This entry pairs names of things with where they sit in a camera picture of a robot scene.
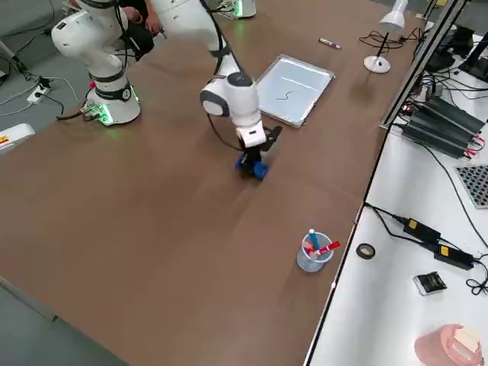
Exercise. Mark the blue whiteboard eraser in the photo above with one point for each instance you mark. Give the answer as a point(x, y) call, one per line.
point(261, 171)

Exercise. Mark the black monitor stand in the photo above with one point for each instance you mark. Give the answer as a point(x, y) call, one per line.
point(476, 57)

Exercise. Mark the checkered calibration board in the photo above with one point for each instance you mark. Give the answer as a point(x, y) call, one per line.
point(474, 187)

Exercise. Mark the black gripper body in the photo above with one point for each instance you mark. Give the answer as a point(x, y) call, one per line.
point(251, 151)

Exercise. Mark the white power strip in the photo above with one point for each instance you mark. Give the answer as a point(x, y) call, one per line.
point(38, 95)

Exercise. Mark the black tape roll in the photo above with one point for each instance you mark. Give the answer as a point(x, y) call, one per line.
point(365, 251)

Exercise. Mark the silver framed whiteboard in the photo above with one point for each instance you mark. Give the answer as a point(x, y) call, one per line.
point(301, 91)

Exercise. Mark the long black power supply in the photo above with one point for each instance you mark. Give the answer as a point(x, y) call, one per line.
point(434, 135)
point(453, 114)

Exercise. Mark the black yellow-labelled power adapter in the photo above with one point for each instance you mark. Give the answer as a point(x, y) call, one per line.
point(453, 257)
point(421, 228)

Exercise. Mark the person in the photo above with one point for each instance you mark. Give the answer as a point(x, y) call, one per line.
point(141, 38)

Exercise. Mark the clear plastic pen cup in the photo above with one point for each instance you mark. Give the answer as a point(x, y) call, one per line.
point(310, 263)

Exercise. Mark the white box with label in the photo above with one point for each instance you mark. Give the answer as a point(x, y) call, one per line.
point(15, 137)

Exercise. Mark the white blue whiteboard marker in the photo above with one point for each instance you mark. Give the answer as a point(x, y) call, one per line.
point(329, 42)

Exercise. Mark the pink tape dispenser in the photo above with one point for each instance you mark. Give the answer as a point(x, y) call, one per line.
point(438, 345)

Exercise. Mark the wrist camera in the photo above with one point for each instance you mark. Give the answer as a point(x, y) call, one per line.
point(272, 137)

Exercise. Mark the aluminium frame rail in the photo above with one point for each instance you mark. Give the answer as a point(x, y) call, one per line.
point(421, 57)

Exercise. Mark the white desk lamp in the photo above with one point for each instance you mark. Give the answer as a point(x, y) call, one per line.
point(377, 64)

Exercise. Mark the red marker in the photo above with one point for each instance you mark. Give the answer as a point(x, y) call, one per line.
point(328, 248)

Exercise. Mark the blue pen with white tip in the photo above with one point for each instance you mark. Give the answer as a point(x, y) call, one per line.
point(314, 239)

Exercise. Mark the small black box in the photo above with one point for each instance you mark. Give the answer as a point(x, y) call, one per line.
point(430, 284)

